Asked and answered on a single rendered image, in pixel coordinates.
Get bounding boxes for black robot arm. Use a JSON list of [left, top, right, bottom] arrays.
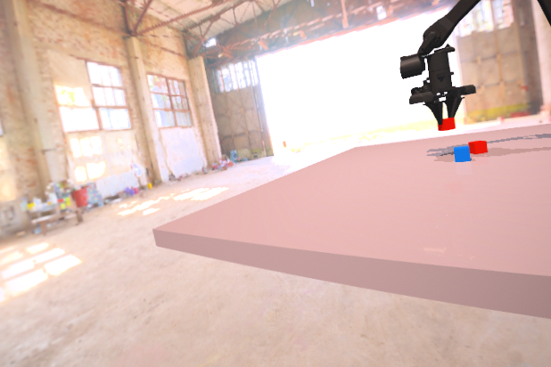
[[399, 0, 551, 95]]

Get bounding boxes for red cube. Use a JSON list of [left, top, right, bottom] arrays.
[[437, 118, 456, 131], [468, 141, 488, 154]]

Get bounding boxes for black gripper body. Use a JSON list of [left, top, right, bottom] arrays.
[[409, 69, 476, 105]]

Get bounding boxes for blue cube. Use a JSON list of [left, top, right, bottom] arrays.
[[454, 146, 471, 162]]

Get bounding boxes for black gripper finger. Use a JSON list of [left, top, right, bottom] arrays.
[[422, 101, 444, 125], [443, 97, 464, 118]]

